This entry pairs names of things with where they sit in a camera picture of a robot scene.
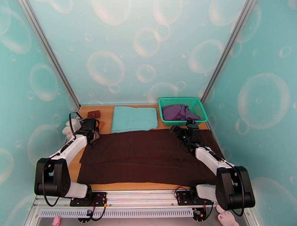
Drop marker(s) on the dark brown trousers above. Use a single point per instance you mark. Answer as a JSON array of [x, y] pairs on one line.
[[143, 158]]

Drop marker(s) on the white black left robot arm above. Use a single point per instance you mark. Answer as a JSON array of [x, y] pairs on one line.
[[69, 148]]

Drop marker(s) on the purple garment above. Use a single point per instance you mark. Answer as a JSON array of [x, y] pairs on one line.
[[174, 112]]

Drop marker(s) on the grey white plush dog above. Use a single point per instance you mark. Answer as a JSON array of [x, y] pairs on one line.
[[67, 131]]

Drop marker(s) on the brown leather wallet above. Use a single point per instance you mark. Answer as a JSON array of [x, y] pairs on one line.
[[94, 114]]

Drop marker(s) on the green plastic basket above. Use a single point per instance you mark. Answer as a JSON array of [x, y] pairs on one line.
[[167, 101]]

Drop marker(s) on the folded teal towel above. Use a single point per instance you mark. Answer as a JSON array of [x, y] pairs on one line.
[[134, 119]]

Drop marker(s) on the small pink toy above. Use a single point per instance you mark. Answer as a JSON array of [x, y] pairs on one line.
[[56, 221]]

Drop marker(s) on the pink white plush bunny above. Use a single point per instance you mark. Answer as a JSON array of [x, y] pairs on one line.
[[226, 219]]

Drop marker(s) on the aluminium frame back rail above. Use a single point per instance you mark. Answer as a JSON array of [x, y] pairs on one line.
[[97, 104]]

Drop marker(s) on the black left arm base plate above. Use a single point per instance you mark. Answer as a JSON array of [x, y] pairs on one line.
[[99, 202]]

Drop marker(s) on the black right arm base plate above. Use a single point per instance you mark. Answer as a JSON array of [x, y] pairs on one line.
[[183, 199]]

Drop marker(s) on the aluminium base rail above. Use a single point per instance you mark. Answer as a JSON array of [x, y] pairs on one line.
[[139, 197]]

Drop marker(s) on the aluminium frame post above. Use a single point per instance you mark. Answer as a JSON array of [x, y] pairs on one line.
[[50, 53], [227, 51]]

